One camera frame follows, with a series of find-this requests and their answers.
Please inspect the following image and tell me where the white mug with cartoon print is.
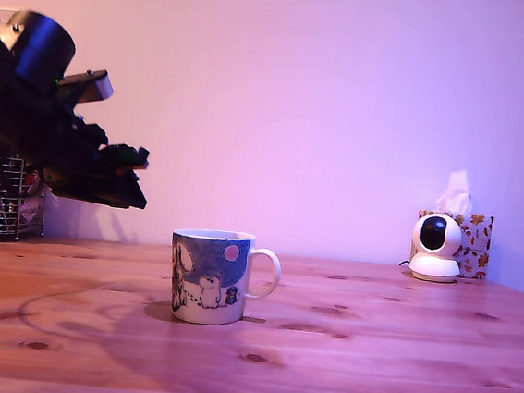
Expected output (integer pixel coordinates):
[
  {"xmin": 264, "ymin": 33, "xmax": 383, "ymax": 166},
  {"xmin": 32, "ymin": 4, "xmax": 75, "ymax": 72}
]
[{"xmin": 165, "ymin": 226, "xmax": 286, "ymax": 333}]

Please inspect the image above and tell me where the white tissue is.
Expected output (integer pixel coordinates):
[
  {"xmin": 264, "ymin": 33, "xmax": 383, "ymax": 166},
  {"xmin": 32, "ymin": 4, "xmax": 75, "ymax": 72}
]
[{"xmin": 434, "ymin": 167, "xmax": 476, "ymax": 216}]

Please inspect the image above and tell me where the leaf print tissue box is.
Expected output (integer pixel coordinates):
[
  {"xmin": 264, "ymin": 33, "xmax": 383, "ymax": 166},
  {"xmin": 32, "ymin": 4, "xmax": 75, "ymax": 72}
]
[{"xmin": 412, "ymin": 208, "xmax": 495, "ymax": 280}]

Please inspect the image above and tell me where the small white round camera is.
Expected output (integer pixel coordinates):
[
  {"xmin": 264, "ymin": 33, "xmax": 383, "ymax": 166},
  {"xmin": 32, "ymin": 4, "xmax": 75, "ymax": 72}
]
[{"xmin": 408, "ymin": 210, "xmax": 467, "ymax": 285}]

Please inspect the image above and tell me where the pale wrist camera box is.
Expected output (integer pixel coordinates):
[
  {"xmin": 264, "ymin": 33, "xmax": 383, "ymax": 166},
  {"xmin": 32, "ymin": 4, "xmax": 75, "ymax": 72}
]
[{"xmin": 55, "ymin": 64, "xmax": 117, "ymax": 108}]

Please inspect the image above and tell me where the pale wrapped packet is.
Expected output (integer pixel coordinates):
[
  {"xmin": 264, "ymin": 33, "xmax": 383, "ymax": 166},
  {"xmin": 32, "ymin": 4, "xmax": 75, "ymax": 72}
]
[{"xmin": 18, "ymin": 182, "xmax": 44, "ymax": 228}]

